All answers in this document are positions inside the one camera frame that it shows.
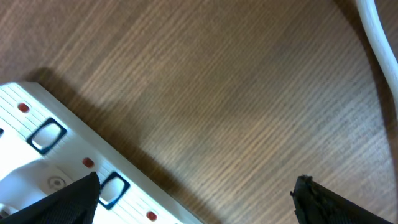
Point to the white power strip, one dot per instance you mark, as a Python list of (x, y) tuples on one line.
[(36, 126)]

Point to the white USB charger adapter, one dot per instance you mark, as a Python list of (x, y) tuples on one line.
[(29, 184)]

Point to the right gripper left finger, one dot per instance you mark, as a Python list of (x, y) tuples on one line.
[(74, 204)]

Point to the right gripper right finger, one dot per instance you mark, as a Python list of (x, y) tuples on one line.
[(315, 204)]

